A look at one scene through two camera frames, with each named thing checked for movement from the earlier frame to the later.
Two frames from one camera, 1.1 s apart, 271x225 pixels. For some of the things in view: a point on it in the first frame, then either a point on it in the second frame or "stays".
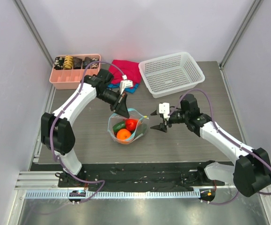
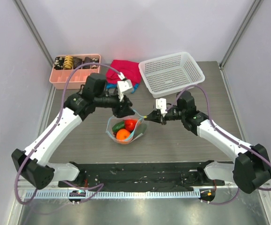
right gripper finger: [161, 127] → [155, 116]
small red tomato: [131, 124] stays
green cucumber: [118, 126] stays
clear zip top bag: [124, 130] stays
